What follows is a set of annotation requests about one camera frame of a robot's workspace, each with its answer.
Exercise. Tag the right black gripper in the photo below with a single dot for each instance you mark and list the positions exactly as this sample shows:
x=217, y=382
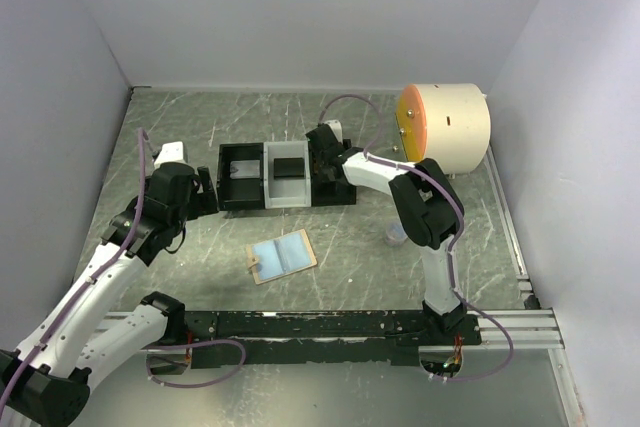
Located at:
x=321, y=174

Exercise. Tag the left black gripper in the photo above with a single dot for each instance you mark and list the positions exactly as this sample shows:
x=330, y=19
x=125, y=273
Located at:
x=206, y=202

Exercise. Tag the three-compartment black white tray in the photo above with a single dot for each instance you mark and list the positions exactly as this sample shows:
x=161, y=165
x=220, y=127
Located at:
x=270, y=193

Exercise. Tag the tan leather card holder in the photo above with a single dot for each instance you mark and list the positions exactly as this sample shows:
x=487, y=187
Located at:
x=280, y=257

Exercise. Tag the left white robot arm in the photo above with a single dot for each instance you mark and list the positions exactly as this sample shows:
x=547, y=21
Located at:
x=49, y=376

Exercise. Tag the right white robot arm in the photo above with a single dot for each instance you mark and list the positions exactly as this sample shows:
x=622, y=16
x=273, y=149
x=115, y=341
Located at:
x=429, y=210

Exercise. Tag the black card in tray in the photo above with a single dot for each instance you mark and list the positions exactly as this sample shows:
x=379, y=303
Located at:
x=289, y=168

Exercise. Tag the silver card in tray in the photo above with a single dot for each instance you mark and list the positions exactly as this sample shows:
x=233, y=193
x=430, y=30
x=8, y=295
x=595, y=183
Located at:
x=245, y=169

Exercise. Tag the small clear plastic cap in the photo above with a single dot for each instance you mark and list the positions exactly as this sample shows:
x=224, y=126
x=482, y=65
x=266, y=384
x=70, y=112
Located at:
x=394, y=234

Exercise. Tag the cream drum with orange face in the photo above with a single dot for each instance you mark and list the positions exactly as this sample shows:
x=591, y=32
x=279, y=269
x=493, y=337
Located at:
x=449, y=123

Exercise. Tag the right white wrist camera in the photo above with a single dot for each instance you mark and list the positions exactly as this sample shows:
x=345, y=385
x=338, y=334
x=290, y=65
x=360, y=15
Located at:
x=336, y=127

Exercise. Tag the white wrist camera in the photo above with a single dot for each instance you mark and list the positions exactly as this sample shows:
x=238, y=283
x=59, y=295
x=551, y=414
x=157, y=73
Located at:
x=172, y=152
x=336, y=127

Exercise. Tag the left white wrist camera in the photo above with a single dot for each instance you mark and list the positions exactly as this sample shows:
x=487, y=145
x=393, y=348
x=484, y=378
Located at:
x=172, y=152

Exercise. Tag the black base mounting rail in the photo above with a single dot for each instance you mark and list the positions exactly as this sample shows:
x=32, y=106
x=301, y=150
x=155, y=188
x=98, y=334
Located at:
x=357, y=336

